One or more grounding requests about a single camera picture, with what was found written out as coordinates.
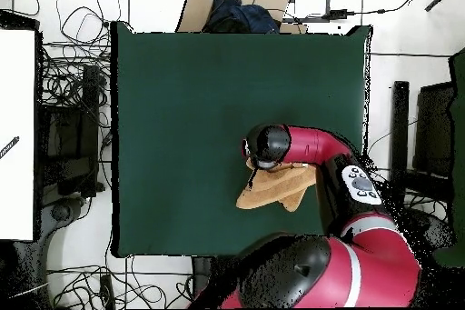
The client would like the black power adapter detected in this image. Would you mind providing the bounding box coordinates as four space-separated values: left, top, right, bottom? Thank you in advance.
322 8 349 21

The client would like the dark green table cloth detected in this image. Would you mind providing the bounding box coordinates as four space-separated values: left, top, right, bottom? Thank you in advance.
110 20 373 258

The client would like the orange terry towel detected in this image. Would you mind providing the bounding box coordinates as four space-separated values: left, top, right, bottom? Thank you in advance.
234 156 318 213

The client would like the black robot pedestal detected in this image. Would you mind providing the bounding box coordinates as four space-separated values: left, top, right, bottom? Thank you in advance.
191 255 219 304

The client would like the brown cardboard box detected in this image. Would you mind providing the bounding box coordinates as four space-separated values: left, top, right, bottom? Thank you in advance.
175 0 309 35

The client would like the dark blue garment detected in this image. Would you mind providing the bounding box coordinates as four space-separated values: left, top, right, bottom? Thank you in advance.
202 0 282 35

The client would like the black power strip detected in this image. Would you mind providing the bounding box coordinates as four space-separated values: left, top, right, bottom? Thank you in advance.
98 274 116 310

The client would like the black striped stick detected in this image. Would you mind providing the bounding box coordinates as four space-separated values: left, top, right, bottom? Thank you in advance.
0 135 20 161

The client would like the black frame stand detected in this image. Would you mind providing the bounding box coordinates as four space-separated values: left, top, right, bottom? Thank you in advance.
35 64 105 199

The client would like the black cable bundle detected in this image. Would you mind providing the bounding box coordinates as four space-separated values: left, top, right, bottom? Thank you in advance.
38 0 123 129

